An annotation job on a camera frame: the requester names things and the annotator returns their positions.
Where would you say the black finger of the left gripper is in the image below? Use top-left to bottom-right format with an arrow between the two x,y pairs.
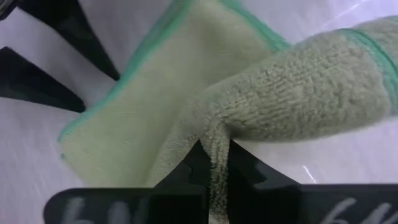
0,46 -> 86,114
17,0 -> 121,82

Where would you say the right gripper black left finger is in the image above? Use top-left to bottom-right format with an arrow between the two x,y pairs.
43,139 -> 213,224

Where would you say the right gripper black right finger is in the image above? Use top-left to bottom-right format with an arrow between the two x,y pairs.
226,139 -> 398,224

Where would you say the light green microfiber towel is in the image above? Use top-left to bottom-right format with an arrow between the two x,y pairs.
57,0 -> 398,224

